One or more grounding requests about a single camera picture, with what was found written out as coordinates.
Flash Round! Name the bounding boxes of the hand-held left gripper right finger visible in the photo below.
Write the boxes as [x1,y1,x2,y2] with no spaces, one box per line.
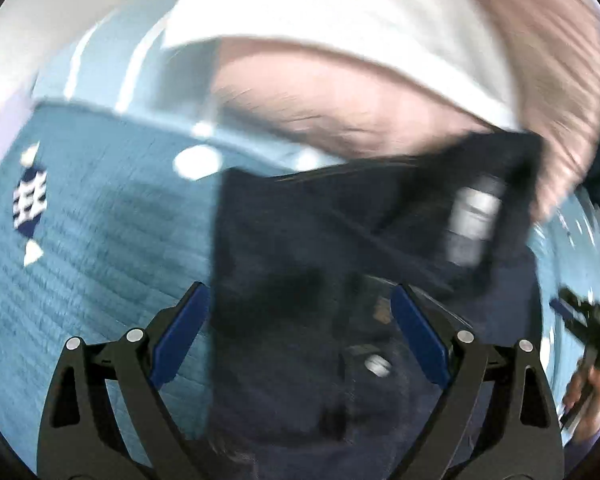
[390,282,566,480]

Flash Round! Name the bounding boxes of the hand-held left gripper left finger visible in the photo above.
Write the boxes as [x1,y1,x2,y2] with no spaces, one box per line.
[37,281,213,480]

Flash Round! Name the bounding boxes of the white cloth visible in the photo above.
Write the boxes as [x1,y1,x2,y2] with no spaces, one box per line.
[160,0,526,132]

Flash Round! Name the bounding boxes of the blue printed blanket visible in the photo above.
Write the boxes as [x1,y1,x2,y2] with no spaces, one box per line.
[0,0,600,466]

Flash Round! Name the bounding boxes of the person's right hand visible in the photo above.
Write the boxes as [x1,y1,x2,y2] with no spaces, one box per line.
[562,366,600,443]

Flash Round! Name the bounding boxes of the dark blue jeans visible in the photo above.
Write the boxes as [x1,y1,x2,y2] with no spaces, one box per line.
[207,130,548,480]

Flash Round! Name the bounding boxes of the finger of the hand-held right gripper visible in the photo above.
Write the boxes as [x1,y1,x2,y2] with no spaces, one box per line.
[549,287,592,335]

